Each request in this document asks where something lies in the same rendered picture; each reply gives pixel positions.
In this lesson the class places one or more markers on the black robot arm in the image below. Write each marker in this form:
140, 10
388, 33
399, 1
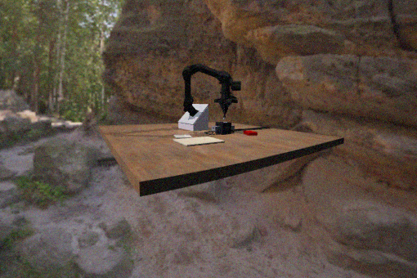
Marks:
223, 76

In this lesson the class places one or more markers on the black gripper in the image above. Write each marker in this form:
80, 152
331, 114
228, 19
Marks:
225, 101

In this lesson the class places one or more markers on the red rectangular block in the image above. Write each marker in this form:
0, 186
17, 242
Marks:
250, 133

